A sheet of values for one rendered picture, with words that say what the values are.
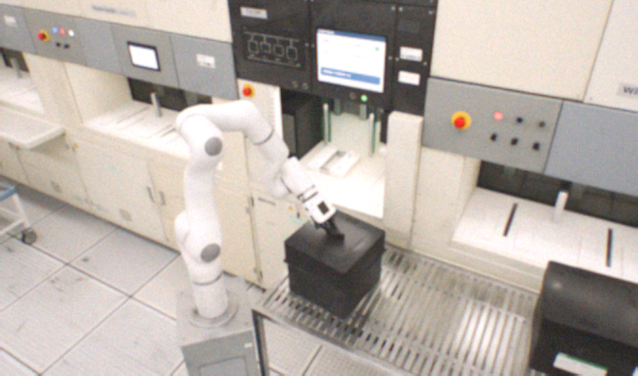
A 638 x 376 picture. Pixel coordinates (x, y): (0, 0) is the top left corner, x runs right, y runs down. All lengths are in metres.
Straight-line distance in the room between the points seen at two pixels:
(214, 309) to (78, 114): 1.87
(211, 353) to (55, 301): 1.64
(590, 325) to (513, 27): 0.94
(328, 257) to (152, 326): 1.53
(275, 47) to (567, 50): 1.08
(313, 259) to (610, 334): 0.95
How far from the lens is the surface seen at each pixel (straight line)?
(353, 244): 1.78
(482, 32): 1.68
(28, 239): 3.90
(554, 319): 1.69
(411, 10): 1.71
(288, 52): 1.99
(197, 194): 1.56
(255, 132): 1.55
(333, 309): 1.85
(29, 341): 3.24
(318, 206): 1.76
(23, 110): 3.88
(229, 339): 1.90
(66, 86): 3.28
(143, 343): 2.95
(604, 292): 1.84
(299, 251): 1.76
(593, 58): 1.66
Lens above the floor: 2.20
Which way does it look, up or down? 32 degrees down
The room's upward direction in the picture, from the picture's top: 1 degrees counter-clockwise
